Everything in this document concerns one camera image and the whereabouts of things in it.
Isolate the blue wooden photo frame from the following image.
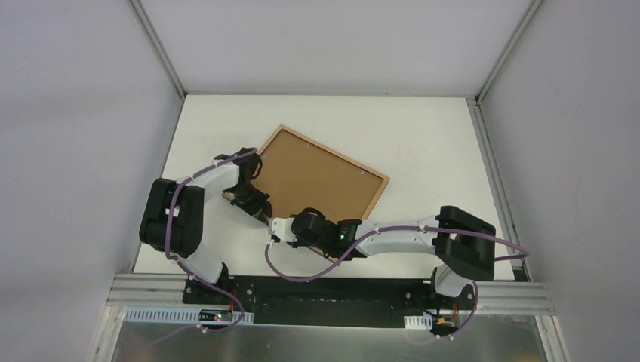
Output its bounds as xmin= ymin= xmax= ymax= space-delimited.
xmin=222 ymin=124 xmax=391 ymax=262

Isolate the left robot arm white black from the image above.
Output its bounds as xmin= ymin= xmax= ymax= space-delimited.
xmin=139 ymin=148 xmax=272 ymax=305

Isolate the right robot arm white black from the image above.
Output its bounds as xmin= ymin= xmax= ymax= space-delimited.
xmin=276 ymin=206 xmax=496 ymax=309

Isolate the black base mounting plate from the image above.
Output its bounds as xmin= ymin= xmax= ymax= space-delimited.
xmin=182 ymin=275 xmax=476 ymax=331

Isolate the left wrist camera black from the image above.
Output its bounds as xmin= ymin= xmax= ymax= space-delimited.
xmin=234 ymin=152 xmax=263 ymax=181

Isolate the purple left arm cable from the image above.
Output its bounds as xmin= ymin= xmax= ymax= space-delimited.
xmin=165 ymin=147 xmax=261 ymax=335

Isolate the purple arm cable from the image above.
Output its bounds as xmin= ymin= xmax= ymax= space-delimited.
xmin=165 ymin=147 xmax=261 ymax=335
xmin=264 ymin=225 xmax=530 ymax=341

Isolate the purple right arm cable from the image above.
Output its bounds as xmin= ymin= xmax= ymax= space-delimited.
xmin=264 ymin=225 xmax=530 ymax=341

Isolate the aluminium front rail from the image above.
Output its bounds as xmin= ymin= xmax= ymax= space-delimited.
xmin=106 ymin=273 xmax=556 ymax=316

